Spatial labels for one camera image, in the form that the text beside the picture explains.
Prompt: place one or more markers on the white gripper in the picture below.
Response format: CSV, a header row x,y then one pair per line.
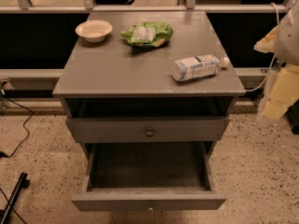
x,y
289,37

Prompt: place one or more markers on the grey drawer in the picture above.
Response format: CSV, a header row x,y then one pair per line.
x,y
148,177
147,130

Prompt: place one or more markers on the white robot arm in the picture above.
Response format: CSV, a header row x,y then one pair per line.
x,y
287,41

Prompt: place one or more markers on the grey wooden drawer cabinet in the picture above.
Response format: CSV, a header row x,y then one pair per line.
x,y
113,80

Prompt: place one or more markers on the grey top drawer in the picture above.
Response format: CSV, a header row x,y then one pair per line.
x,y
147,130

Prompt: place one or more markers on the plastic water bottle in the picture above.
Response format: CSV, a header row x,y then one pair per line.
x,y
198,67

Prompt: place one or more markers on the green chip bag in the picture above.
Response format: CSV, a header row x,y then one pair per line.
x,y
148,34

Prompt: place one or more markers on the white bowl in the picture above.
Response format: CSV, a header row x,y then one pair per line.
x,y
94,31

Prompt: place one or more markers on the black floor stand bar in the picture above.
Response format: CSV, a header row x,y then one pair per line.
x,y
22,183

